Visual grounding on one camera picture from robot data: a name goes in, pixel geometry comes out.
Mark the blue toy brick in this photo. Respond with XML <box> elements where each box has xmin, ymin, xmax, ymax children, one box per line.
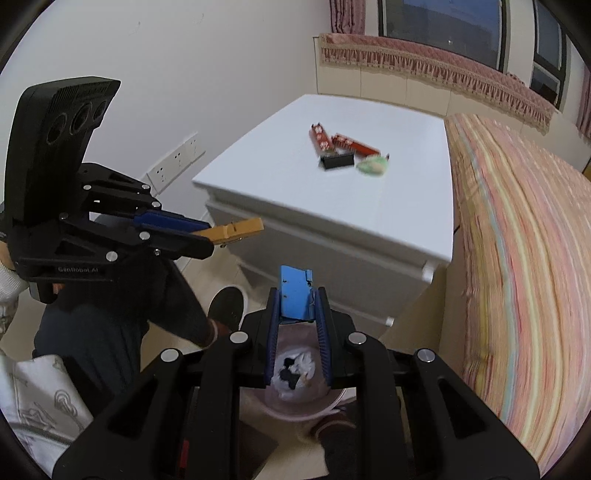
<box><xmin>280</xmin><ymin>265</ymin><xmax>315</xmax><ymax>323</ymax></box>

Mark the wooden clothespin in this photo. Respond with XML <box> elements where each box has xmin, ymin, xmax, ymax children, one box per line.
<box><xmin>193</xmin><ymin>217</ymin><xmax>264</xmax><ymax>246</ymax></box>

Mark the white cloth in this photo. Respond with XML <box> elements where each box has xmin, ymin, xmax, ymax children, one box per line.
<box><xmin>270</xmin><ymin>348</ymin><xmax>329</xmax><ymax>403</ymax></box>

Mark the black small box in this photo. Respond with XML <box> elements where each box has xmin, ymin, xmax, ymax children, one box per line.
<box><xmin>320</xmin><ymin>153</ymin><xmax>355</xmax><ymax>170</ymax></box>

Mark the green wrapper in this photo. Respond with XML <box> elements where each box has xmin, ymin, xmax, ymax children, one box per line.
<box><xmin>356</xmin><ymin>155</ymin><xmax>390</xmax><ymax>176</ymax></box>

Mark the red carton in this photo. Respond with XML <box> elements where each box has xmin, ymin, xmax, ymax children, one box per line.
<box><xmin>332</xmin><ymin>134</ymin><xmax>381</xmax><ymax>157</ymax></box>
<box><xmin>311</xmin><ymin>123</ymin><xmax>335</xmax><ymax>153</ymax></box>

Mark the large black sock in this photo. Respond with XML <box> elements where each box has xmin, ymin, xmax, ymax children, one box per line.
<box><xmin>277</xmin><ymin>357</ymin><xmax>301</xmax><ymax>390</ymax></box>

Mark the pink trash bin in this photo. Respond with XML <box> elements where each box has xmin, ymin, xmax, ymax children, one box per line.
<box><xmin>240</xmin><ymin>323</ymin><xmax>356</xmax><ymax>423</ymax></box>

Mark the white bedside cabinet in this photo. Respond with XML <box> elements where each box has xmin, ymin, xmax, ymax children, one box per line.
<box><xmin>193</xmin><ymin>95</ymin><xmax>454</xmax><ymax>333</ymax></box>

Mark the right black slipper foot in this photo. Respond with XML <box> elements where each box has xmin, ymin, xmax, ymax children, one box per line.
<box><xmin>303</xmin><ymin>402</ymin><xmax>356</xmax><ymax>449</ymax></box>

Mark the striped pink bedspread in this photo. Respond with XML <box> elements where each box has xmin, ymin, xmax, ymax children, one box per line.
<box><xmin>439</xmin><ymin>114</ymin><xmax>590</xmax><ymax>474</ymax></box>

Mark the pink window seat cover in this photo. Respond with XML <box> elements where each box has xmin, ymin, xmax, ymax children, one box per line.
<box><xmin>318</xmin><ymin>33</ymin><xmax>555</xmax><ymax>134</ymax></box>

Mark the left pink curtain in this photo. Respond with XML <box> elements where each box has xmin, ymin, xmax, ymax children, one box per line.
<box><xmin>329</xmin><ymin>0</ymin><xmax>366</xmax><ymax>35</ymax></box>

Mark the pink curtain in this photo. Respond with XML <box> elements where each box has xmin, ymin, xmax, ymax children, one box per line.
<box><xmin>329</xmin><ymin>0</ymin><xmax>366</xmax><ymax>35</ymax></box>
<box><xmin>576</xmin><ymin>66</ymin><xmax>591</xmax><ymax>140</ymax></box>

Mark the white window bench cabinet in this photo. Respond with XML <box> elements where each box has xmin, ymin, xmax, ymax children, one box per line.
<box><xmin>314</xmin><ymin>37</ymin><xmax>590</xmax><ymax>172</ymax></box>

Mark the large dark window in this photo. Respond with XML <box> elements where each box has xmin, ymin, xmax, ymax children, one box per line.
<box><xmin>378</xmin><ymin>0</ymin><xmax>506</xmax><ymax>70</ymax></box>

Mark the small dark window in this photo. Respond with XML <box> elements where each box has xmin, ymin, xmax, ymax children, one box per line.
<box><xmin>530</xmin><ymin>0</ymin><xmax>568</xmax><ymax>109</ymax></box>

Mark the right pink curtain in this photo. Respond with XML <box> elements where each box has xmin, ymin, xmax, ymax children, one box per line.
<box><xmin>576</xmin><ymin>66</ymin><xmax>591</xmax><ymax>140</ymax></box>

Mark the white wall outlet panel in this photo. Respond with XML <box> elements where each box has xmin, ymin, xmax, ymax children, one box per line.
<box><xmin>147</xmin><ymin>132</ymin><xmax>205</xmax><ymax>193</ymax></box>

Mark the black left camera box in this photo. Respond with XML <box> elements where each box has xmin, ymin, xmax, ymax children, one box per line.
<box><xmin>4</xmin><ymin>76</ymin><xmax>121</xmax><ymax>259</ymax></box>

